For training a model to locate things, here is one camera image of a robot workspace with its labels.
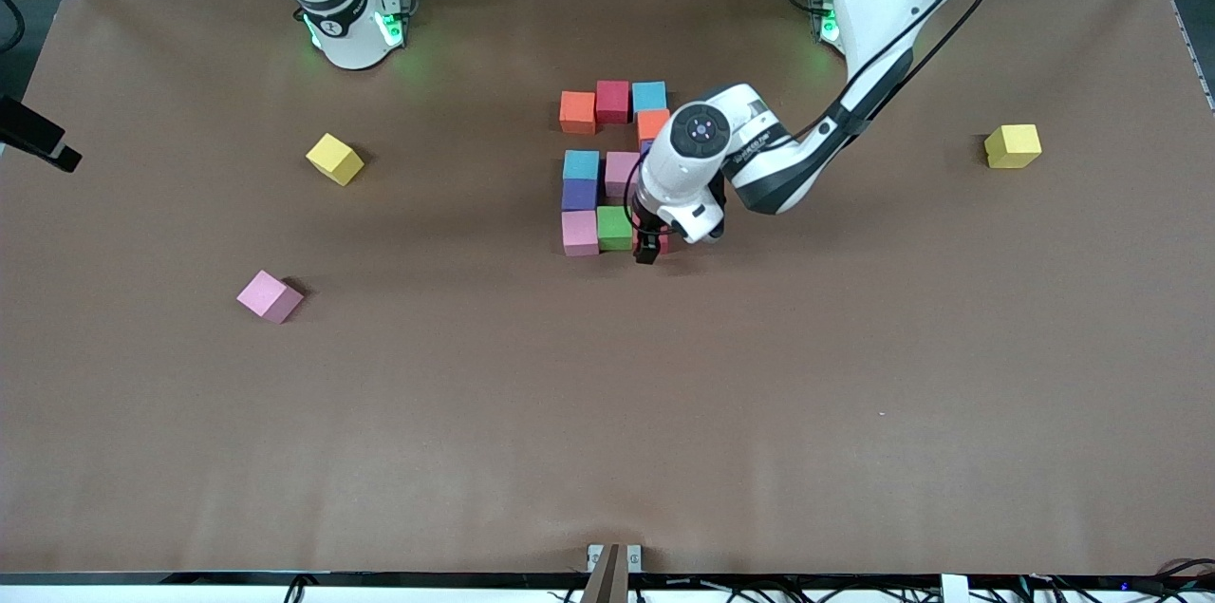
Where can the green foam cube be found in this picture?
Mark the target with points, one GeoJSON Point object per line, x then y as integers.
{"type": "Point", "coordinates": [614, 228]}

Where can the brown table mat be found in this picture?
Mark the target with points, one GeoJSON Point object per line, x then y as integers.
{"type": "Point", "coordinates": [607, 451]}

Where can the yellow foam cube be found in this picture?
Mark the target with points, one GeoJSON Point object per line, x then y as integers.
{"type": "Point", "coordinates": [1012, 147]}
{"type": "Point", "coordinates": [334, 159]}

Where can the pink foam cube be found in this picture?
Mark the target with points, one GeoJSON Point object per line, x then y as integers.
{"type": "Point", "coordinates": [619, 174]}
{"type": "Point", "coordinates": [269, 295]}
{"type": "Point", "coordinates": [580, 233]}

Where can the metal bracket with pole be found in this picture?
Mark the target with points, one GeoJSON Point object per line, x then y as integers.
{"type": "Point", "coordinates": [607, 574]}

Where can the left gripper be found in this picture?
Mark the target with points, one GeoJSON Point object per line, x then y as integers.
{"type": "Point", "coordinates": [648, 240]}

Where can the orange foam cube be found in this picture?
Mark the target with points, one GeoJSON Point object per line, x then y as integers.
{"type": "Point", "coordinates": [650, 123]}
{"type": "Point", "coordinates": [577, 112]}

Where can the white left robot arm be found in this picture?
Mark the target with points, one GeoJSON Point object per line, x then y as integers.
{"type": "Point", "coordinates": [700, 130]}

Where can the blue foam cube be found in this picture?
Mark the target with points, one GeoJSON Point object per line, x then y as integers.
{"type": "Point", "coordinates": [581, 164]}
{"type": "Point", "coordinates": [649, 96]}

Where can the white label tag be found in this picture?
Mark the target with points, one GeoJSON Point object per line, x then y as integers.
{"type": "Point", "coordinates": [954, 589]}

